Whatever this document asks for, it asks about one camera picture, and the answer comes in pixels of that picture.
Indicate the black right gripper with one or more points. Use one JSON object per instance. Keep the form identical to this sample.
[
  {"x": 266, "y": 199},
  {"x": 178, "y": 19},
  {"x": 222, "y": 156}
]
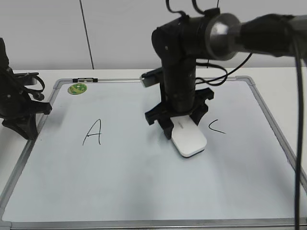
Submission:
[{"x": 179, "y": 96}]

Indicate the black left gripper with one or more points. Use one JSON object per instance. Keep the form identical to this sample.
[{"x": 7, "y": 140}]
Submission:
[{"x": 19, "y": 104}]

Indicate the white board eraser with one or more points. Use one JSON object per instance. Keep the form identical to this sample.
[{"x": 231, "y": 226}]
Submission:
[{"x": 187, "y": 137}]

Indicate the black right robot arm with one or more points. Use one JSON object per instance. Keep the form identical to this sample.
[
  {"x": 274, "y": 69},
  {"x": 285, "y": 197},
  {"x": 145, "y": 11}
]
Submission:
[{"x": 216, "y": 36}]

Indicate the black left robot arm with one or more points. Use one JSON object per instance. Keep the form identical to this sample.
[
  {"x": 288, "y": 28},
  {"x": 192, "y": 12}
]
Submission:
[{"x": 4, "y": 63}]

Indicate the green round magnet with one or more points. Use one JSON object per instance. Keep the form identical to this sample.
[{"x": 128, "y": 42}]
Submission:
[{"x": 77, "y": 89}]

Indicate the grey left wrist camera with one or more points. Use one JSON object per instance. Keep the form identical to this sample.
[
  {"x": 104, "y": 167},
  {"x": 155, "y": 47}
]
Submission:
[{"x": 27, "y": 78}]

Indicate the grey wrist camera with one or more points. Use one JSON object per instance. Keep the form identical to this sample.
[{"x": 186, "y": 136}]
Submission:
[
  {"x": 152, "y": 77},
  {"x": 27, "y": 78}
]

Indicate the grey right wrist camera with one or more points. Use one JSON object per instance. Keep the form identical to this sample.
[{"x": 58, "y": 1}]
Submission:
[{"x": 152, "y": 77}]

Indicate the white board with grey frame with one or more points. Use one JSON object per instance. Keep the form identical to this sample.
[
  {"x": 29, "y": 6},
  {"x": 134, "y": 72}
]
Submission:
[{"x": 97, "y": 164}]

